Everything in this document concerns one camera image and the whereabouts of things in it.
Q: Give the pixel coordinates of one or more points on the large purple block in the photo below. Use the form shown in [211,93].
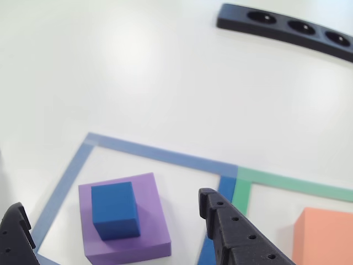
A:
[151,220]

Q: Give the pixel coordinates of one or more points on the orange block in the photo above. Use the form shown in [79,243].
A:
[325,237]

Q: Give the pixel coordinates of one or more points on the small blue block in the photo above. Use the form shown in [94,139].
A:
[113,204]

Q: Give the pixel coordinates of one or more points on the green tape square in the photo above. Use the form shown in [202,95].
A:
[242,190]

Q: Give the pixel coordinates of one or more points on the blue tape square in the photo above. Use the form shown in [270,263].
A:
[165,157]

